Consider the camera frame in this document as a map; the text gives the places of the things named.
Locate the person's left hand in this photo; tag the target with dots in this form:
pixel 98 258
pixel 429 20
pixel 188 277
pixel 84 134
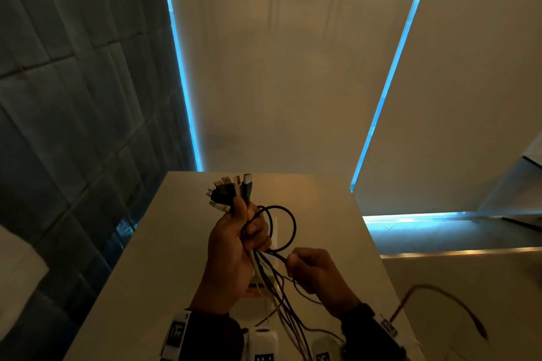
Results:
pixel 226 263

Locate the person's right hand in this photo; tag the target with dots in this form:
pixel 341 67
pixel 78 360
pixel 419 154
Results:
pixel 322 280

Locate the white plastic pouch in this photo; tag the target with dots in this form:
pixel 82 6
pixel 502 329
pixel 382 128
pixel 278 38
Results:
pixel 255 284

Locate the white table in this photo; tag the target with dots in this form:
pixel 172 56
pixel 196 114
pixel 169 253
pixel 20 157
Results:
pixel 330 200

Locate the window sill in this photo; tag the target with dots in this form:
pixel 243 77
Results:
pixel 436 234

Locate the white pillow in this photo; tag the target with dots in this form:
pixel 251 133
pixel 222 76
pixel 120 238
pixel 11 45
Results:
pixel 19 280

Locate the black tripod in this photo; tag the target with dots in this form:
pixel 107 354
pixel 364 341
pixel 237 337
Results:
pixel 523 223

